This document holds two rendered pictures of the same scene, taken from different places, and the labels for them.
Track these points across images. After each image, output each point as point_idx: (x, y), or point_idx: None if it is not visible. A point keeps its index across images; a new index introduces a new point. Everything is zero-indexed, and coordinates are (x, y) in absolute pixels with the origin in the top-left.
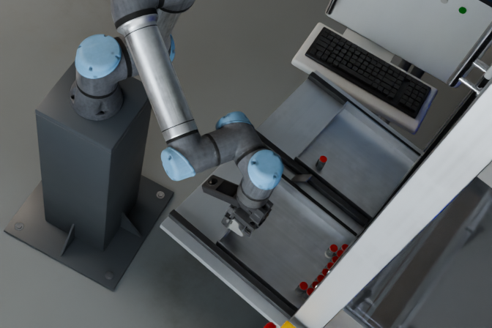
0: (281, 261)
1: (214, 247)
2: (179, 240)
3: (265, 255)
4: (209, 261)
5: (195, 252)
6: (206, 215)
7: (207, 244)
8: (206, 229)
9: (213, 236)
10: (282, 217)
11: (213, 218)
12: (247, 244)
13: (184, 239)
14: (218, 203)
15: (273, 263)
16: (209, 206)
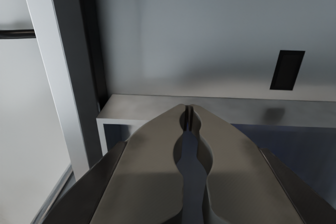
0: (201, 220)
1: (88, 109)
2: None
3: (189, 195)
4: (66, 110)
5: (46, 60)
6: None
7: (76, 87)
8: (132, 35)
9: (131, 72)
10: (318, 180)
11: (186, 27)
12: (185, 155)
13: None
14: (254, 0)
15: (186, 212)
16: None
